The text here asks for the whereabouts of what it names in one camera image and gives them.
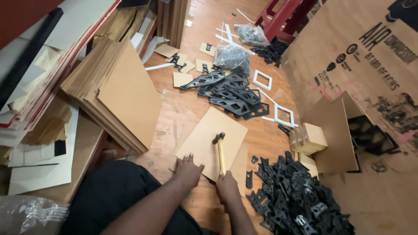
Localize person's left hand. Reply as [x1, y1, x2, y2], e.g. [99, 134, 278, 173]
[173, 153, 206, 190]

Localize person's right hand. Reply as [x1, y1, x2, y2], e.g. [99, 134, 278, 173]
[215, 170, 241, 205]

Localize wooden handle hammer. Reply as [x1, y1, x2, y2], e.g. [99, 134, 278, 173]
[212, 132, 227, 176]

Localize brown fibreboard backing panel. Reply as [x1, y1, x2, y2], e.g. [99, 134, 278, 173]
[175, 106, 249, 183]

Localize brown fibreboard panel underneath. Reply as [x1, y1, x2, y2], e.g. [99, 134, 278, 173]
[229, 143, 249, 197]

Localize heap of small black brackets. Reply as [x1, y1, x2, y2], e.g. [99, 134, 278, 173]
[246, 151, 356, 235]

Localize stack of small fibreboard squares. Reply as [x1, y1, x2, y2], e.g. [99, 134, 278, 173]
[289, 123, 328, 156]

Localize person's black trousers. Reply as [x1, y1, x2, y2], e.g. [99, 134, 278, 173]
[60, 160, 219, 235]

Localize small fibreboard piece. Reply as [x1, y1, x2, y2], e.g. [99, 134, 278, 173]
[165, 53, 196, 74]
[195, 59, 214, 73]
[154, 43, 180, 59]
[173, 72, 194, 88]
[199, 42, 217, 57]

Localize large clear bag of hardware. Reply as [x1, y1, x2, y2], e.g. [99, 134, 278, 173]
[213, 44, 253, 76]

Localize open brown carton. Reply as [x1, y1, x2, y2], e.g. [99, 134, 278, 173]
[301, 91, 402, 174]

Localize white moulding strip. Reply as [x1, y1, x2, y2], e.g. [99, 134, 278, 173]
[145, 62, 174, 71]

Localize stack of large fibreboard panels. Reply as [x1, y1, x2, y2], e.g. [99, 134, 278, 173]
[61, 37, 162, 154]

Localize pile of black hanger plates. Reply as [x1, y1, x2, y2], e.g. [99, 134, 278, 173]
[251, 37, 289, 68]

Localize white moulding strips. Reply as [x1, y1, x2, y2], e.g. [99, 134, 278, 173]
[215, 22, 255, 56]

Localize small clear bag of hardware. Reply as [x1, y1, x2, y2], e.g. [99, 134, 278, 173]
[234, 23, 270, 47]

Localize upright wooden panels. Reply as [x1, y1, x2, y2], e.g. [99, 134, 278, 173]
[157, 0, 192, 49]

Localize red metal stool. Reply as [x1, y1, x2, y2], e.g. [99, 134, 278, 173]
[255, 0, 327, 43]

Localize large printed cardboard box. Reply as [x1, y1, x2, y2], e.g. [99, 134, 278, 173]
[281, 0, 418, 235]

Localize crumpled clear plastic bag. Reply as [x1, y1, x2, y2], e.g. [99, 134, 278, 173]
[0, 195, 70, 235]

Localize heap of mat boards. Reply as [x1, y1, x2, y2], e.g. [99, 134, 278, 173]
[0, 0, 122, 196]

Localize pile of black frame stands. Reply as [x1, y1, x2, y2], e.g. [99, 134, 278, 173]
[180, 70, 270, 120]

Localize white square picture frame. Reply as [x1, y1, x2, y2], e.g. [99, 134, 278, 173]
[252, 69, 273, 91]
[274, 103, 295, 128]

